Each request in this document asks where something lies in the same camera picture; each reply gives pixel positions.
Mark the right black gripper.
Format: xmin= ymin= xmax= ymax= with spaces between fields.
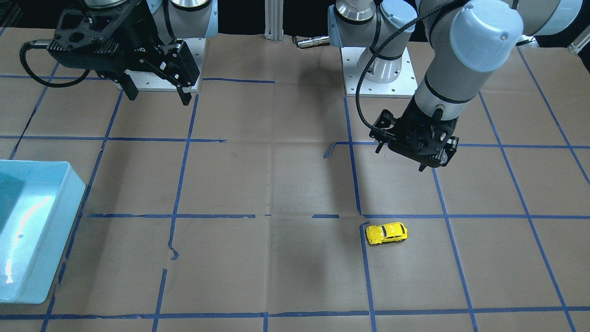
xmin=48 ymin=0 xmax=192 ymax=106

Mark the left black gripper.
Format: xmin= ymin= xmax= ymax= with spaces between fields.
xmin=369 ymin=100 xmax=459 ymax=172

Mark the yellow beetle toy car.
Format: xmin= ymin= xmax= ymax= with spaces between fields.
xmin=365 ymin=221 xmax=408 ymax=244

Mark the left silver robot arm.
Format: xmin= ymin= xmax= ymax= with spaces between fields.
xmin=327 ymin=0 xmax=582 ymax=171

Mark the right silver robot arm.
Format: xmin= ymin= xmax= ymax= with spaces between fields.
xmin=47 ymin=0 xmax=218 ymax=105

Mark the brown paper table cover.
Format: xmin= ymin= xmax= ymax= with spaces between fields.
xmin=1 ymin=28 xmax=590 ymax=332

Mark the light blue plastic bin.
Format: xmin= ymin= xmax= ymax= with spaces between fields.
xmin=0 ymin=160 xmax=86 ymax=304

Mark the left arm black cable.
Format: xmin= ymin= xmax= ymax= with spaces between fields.
xmin=355 ymin=0 xmax=466 ymax=139

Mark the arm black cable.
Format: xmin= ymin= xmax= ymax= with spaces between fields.
xmin=355 ymin=0 xmax=466 ymax=139
xmin=19 ymin=41 xmax=93 ymax=89

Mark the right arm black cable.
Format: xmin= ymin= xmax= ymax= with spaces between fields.
xmin=19 ymin=41 xmax=93 ymax=89

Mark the aluminium frame post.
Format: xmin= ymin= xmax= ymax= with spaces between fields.
xmin=264 ymin=0 xmax=284 ymax=43

